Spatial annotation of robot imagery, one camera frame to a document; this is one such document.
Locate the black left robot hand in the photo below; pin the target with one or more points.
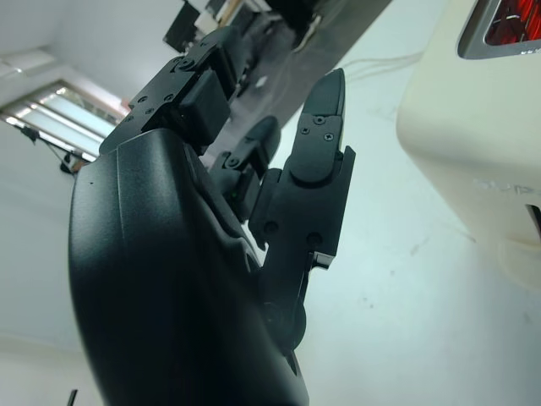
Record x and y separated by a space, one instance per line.
139 262

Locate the cream two-slot toaster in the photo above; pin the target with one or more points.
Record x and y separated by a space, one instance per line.
444 105

